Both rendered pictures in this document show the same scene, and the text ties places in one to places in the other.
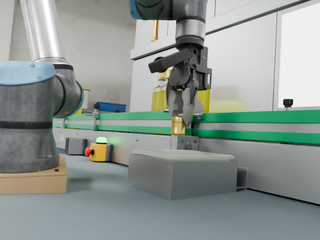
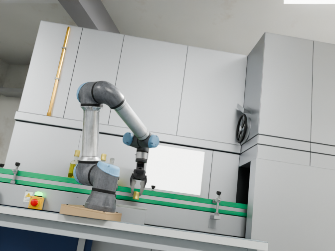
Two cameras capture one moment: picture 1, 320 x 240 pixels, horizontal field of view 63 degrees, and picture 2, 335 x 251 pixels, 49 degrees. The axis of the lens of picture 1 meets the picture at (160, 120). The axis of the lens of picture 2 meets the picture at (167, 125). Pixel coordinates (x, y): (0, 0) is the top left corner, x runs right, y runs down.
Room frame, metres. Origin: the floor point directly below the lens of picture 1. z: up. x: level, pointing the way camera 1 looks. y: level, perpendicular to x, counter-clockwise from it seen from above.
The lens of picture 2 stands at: (-0.68, 1.66, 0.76)
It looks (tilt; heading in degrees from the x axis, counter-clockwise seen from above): 15 degrees up; 304
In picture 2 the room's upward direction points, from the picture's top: 8 degrees clockwise
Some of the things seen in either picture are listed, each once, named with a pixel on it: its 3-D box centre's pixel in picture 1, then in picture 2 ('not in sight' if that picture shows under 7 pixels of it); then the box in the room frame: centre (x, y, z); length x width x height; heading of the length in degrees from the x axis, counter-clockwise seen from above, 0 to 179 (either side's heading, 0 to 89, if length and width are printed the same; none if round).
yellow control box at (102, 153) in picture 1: (100, 152); (36, 203); (1.12, 0.24, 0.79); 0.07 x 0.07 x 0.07; 38
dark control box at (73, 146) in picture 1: (75, 146); not in sight; (1.34, 0.42, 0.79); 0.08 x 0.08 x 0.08; 38
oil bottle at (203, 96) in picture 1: (198, 108); not in sight; (0.95, -0.14, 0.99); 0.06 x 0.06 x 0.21; 38
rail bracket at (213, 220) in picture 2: not in sight; (216, 209); (0.32, -0.47, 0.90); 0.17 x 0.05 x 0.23; 128
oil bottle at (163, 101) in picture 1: (167, 109); not in sight; (1.08, -0.03, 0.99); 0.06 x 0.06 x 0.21; 38
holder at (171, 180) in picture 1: (190, 172); (129, 215); (0.69, -0.09, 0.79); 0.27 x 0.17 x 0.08; 128
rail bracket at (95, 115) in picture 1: (91, 117); (14, 173); (1.27, 0.33, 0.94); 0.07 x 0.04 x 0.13; 128
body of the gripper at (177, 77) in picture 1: (190, 66); (139, 170); (0.65, -0.07, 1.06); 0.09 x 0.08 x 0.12; 129
